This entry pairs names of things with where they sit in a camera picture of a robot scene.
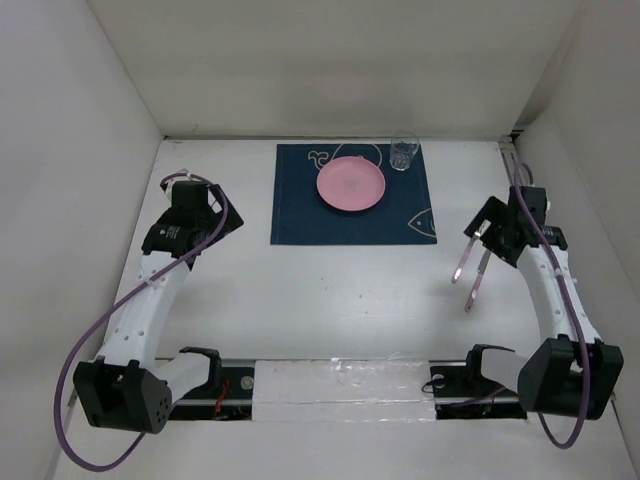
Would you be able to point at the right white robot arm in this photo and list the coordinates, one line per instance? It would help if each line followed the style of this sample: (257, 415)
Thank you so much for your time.
(573, 372)

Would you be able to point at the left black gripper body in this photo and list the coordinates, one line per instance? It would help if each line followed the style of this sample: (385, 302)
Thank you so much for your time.
(210, 220)

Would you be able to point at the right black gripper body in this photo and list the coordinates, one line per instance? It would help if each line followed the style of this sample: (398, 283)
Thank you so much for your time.
(493, 236)

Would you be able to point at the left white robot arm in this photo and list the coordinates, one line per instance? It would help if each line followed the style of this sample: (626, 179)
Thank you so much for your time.
(123, 388)

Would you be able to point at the pink plastic plate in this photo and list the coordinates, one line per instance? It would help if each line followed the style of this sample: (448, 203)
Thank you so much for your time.
(351, 184)

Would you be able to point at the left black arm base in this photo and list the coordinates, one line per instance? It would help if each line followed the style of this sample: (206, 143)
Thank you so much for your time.
(232, 400)

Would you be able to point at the silver knife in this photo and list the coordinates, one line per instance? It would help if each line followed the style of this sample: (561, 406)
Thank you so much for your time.
(478, 280)

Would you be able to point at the dark blue cloth placemat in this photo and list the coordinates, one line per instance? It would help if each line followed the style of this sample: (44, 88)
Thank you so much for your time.
(300, 217)

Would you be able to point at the clear plastic cup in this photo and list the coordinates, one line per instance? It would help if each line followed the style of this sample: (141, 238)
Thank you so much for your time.
(403, 148)

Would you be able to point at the silver fork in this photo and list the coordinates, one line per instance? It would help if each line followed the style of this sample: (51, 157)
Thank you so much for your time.
(465, 256)

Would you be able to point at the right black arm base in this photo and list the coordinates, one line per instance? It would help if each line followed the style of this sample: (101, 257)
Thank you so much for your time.
(461, 392)

